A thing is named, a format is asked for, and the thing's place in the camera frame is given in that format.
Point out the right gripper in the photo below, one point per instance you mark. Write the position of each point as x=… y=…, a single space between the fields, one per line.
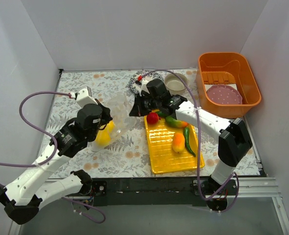
x=137 y=105

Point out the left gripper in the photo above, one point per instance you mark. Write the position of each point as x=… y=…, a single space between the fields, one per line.
x=105 y=115

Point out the clear zip top bag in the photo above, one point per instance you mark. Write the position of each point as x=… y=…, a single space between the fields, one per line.
x=120 y=108

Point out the green red mango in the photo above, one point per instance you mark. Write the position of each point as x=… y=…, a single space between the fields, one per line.
x=174 y=123

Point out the yellow pear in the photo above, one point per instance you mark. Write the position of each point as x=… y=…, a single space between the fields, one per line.
x=108 y=128

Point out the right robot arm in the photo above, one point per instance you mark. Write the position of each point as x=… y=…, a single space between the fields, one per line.
x=233 y=138

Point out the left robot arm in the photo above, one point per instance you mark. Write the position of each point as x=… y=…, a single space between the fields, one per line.
x=28 y=193

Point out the red pomegranate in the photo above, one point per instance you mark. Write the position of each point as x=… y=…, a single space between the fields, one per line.
x=152 y=118

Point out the green cucumber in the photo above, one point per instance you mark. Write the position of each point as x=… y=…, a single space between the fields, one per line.
x=161 y=114

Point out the blue floral plate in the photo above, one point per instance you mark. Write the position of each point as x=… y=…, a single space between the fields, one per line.
x=135 y=88

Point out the beige ceramic bowl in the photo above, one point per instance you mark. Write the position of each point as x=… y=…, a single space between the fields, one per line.
x=175 y=85

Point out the orange mango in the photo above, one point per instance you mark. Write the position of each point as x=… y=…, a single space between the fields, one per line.
x=178 y=142

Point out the green chili pepper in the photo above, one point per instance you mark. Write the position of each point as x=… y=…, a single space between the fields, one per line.
x=186 y=134

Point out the yellow plastic tray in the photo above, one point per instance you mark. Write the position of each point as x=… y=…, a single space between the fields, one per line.
x=163 y=158

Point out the pink dotted plate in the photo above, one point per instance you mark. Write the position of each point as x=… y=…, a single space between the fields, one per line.
x=224 y=95

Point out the orange plastic basin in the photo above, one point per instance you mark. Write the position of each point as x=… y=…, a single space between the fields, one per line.
x=219 y=70

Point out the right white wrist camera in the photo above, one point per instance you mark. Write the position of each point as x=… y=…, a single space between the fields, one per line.
x=142 y=83

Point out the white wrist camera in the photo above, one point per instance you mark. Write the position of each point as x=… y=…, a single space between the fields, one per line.
x=142 y=83
x=84 y=97

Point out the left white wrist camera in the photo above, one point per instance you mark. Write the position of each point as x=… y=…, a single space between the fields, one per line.
x=84 y=97

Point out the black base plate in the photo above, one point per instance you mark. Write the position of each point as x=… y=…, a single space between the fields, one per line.
x=143 y=191

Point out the aluminium rail frame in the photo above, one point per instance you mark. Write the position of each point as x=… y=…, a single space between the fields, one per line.
x=259 y=210

